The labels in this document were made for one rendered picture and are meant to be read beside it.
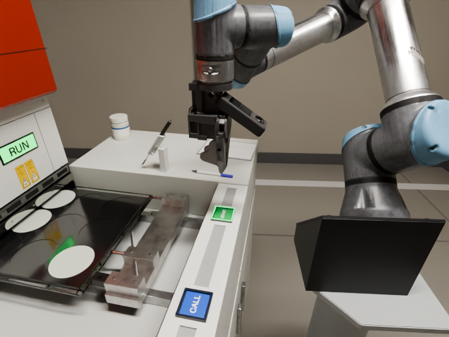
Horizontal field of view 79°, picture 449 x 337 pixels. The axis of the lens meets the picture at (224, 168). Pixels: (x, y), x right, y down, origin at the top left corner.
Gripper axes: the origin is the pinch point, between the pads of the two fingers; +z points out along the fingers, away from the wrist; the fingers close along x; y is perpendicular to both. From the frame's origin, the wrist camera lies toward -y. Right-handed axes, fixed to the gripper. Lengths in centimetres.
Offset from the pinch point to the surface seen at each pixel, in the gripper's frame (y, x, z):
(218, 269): -2.4, 17.2, 14.2
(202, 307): -1.6, 26.4, 13.9
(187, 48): 76, -201, -5
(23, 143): 58, -2, 0
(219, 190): 3.7, -11.2, 14.2
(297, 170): -38, -201, 109
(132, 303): 15.8, 22.4, 23.7
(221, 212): 0.8, -0.4, 13.8
